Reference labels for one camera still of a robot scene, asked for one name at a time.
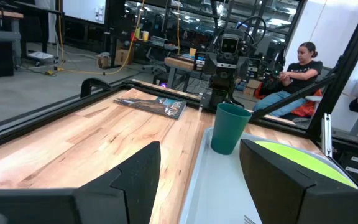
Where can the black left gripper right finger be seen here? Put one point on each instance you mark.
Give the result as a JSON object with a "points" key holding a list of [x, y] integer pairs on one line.
{"points": [[284, 196]]}

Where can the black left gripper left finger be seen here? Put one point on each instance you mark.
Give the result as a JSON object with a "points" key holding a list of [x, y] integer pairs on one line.
{"points": [[110, 202]]}

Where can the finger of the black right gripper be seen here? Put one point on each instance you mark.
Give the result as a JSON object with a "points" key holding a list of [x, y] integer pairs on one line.
{"points": [[210, 63], [242, 66]]}

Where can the lime green plate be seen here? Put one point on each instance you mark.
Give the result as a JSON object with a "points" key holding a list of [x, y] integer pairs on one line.
{"points": [[306, 160]]}

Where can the dark teal plastic cup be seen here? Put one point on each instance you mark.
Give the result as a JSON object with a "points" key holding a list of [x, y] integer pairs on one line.
{"points": [[228, 130]]}

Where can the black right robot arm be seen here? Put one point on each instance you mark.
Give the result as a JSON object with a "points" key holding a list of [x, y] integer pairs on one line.
{"points": [[219, 93]]}

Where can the yellow paper cup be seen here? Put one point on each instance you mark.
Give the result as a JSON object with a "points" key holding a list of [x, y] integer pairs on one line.
{"points": [[192, 52], [145, 35]]}

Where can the grey plastic tray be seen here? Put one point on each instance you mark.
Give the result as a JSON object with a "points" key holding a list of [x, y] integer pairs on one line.
{"points": [[219, 186]]}

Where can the wooden side table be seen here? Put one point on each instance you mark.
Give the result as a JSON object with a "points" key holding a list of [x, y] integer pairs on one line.
{"points": [[179, 63]]}

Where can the person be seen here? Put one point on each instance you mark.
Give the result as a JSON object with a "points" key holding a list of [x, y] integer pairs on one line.
{"points": [[300, 74]]}

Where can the illustrated dark booklet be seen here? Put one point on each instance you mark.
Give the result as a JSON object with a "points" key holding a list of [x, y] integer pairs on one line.
{"points": [[154, 105]]}

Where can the red cloth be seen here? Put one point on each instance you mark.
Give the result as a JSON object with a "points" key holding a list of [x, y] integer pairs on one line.
{"points": [[306, 109]]}

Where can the cardboard box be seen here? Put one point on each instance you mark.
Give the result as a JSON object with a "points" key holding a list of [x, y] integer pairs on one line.
{"points": [[123, 56]]}

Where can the white board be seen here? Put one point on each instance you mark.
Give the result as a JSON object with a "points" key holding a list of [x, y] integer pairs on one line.
{"points": [[84, 11]]}

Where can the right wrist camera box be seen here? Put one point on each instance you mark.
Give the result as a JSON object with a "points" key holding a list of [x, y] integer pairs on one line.
{"points": [[229, 44]]}

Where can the silver metal bracket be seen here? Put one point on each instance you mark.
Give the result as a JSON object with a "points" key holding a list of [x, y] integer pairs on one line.
{"points": [[326, 137]]}

